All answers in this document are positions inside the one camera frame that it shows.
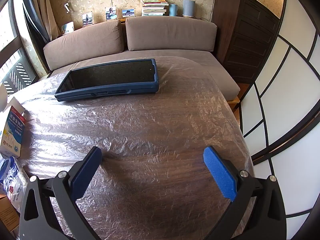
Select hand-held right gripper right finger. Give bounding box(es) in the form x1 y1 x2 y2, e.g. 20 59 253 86
202 146 287 240

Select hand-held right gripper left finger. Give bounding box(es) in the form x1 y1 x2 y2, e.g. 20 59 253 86
19 146 103 240

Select white blue tissue pack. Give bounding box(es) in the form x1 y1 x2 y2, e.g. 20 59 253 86
0 155 28 213

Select white blue medicine box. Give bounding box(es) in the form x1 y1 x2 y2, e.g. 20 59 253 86
0 84 32 158

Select brown cardboard box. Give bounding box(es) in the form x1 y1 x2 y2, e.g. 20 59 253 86
0 195 20 233

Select dark blue cased tablet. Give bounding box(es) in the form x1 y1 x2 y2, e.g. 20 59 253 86
54 58 160 102

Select black framed sliding door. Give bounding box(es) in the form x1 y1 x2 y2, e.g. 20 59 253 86
240 0 320 240

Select dark lattice window railing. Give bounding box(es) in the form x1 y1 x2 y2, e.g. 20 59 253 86
0 50 38 92

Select brown sofa back cushion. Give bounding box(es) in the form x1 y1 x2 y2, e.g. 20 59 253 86
125 17 217 53
43 19 125 71

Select dark wooden cabinet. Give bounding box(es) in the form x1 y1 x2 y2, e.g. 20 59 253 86
212 0 280 84

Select dark blue curtain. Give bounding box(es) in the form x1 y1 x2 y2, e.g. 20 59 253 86
21 0 50 43

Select grey cylinder speaker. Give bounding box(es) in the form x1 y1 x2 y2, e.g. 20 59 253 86
182 0 195 18

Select beige curtain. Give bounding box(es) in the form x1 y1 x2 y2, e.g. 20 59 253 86
32 0 57 42

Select stack of books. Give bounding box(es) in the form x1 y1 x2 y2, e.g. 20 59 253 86
141 0 169 17

